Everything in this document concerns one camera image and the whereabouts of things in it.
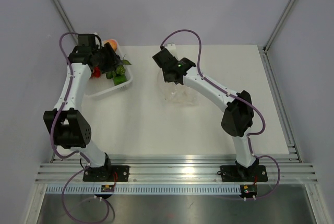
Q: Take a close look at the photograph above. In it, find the red cherry bunch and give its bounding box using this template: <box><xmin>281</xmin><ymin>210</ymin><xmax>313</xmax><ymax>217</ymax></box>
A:
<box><xmin>90</xmin><ymin>67</ymin><xmax>101</xmax><ymax>78</ymax></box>

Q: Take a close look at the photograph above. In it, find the clear zip top bag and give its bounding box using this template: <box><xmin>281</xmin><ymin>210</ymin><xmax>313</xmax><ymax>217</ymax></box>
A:
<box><xmin>157</xmin><ymin>71</ymin><xmax>198</xmax><ymax>106</ymax></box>

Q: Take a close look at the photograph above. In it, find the white plastic basket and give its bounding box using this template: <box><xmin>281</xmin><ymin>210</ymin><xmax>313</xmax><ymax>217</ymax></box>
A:
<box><xmin>75</xmin><ymin>38</ymin><xmax>134</xmax><ymax>101</ymax></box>

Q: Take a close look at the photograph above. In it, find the dark grape bunch with leaves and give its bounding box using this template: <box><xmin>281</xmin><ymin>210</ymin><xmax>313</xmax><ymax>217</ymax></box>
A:
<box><xmin>106</xmin><ymin>58</ymin><xmax>131</xmax><ymax>79</ymax></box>

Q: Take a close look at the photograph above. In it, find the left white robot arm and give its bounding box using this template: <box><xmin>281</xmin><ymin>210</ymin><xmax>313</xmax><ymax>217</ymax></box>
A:
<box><xmin>43</xmin><ymin>33</ymin><xmax>122</xmax><ymax>181</ymax></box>

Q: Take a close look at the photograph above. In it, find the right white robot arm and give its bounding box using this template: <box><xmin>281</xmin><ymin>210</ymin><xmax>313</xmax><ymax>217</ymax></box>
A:
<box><xmin>152</xmin><ymin>48</ymin><xmax>259</xmax><ymax>180</ymax></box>

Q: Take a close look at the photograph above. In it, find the orange peach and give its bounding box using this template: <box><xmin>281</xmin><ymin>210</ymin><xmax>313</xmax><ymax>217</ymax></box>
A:
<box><xmin>104</xmin><ymin>39</ymin><xmax>117</xmax><ymax>51</ymax></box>

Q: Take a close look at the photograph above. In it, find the green pepper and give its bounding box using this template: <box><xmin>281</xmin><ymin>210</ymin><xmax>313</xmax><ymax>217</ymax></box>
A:
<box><xmin>113</xmin><ymin>74</ymin><xmax>127</xmax><ymax>86</ymax></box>

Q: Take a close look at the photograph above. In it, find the left small circuit board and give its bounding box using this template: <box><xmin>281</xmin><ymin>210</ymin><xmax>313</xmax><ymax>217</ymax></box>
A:
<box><xmin>101</xmin><ymin>184</ymin><xmax>115</xmax><ymax>193</ymax></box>

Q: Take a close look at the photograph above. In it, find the small circuit board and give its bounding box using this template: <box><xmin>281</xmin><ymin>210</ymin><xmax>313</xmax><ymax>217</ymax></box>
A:
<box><xmin>240</xmin><ymin>184</ymin><xmax>258</xmax><ymax>198</ymax></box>
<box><xmin>101</xmin><ymin>184</ymin><xmax>115</xmax><ymax>193</ymax></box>

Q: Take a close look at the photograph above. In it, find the right small circuit board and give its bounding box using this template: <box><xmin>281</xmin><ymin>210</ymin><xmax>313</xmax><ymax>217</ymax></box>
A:
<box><xmin>240</xmin><ymin>184</ymin><xmax>258</xmax><ymax>198</ymax></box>

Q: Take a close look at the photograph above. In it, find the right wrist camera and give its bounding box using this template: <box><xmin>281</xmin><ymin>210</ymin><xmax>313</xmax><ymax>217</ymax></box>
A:
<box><xmin>163</xmin><ymin>43</ymin><xmax>178</xmax><ymax>58</ymax></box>

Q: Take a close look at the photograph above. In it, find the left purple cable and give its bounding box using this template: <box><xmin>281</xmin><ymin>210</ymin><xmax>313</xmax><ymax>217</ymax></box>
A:
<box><xmin>49</xmin><ymin>32</ymin><xmax>115</xmax><ymax>222</ymax></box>

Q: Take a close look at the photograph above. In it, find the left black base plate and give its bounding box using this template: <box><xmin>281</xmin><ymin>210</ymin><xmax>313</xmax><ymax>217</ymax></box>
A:
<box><xmin>83</xmin><ymin>165</ymin><xmax>130</xmax><ymax>182</ymax></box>

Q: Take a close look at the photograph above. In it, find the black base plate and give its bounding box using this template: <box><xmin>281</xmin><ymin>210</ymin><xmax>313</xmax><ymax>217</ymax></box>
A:
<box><xmin>217</xmin><ymin>165</ymin><xmax>268</xmax><ymax>183</ymax></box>
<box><xmin>83</xmin><ymin>165</ymin><xmax>130</xmax><ymax>182</ymax></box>

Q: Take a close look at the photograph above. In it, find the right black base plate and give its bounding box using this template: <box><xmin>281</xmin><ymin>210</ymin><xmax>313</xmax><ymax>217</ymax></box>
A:
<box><xmin>217</xmin><ymin>165</ymin><xmax>268</xmax><ymax>183</ymax></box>

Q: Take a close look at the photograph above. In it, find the white slotted cable duct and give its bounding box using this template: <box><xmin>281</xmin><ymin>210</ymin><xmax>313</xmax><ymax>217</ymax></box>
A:
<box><xmin>46</xmin><ymin>184</ymin><xmax>241</xmax><ymax>195</ymax></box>

